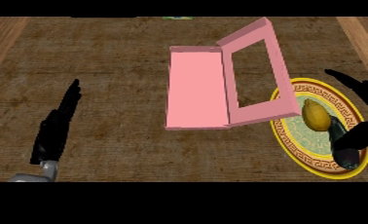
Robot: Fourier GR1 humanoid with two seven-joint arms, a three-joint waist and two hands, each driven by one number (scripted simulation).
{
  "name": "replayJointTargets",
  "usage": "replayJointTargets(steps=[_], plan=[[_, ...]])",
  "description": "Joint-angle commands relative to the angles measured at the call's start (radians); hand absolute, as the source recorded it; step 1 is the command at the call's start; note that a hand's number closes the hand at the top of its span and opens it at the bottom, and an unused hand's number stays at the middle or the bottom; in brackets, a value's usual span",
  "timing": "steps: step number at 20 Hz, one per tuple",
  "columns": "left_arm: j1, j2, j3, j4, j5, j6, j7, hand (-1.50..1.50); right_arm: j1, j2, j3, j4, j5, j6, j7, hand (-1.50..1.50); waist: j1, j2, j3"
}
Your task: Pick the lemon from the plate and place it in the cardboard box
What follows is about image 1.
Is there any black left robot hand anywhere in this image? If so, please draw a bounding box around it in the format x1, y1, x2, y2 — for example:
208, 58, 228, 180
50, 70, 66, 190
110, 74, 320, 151
27, 78, 82, 166

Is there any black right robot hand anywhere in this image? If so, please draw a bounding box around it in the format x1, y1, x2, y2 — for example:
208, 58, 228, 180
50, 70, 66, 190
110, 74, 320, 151
323, 68, 368, 153

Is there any yellow patterned plate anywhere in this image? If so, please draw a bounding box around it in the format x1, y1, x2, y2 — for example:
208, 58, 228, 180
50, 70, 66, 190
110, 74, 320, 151
268, 77, 368, 180

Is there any yellow lemon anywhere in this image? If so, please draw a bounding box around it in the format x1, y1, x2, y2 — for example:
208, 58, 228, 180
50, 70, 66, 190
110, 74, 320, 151
299, 98, 333, 131

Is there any pink box lid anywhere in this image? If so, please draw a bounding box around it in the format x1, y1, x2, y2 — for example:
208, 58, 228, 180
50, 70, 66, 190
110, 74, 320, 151
214, 17, 301, 128

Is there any pink cardboard box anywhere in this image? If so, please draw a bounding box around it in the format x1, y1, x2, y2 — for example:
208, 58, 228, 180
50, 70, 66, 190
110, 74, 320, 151
163, 45, 233, 131

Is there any dark green vegetable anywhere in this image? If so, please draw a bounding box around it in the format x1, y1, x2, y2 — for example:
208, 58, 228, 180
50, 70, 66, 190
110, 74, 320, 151
327, 115, 360, 170

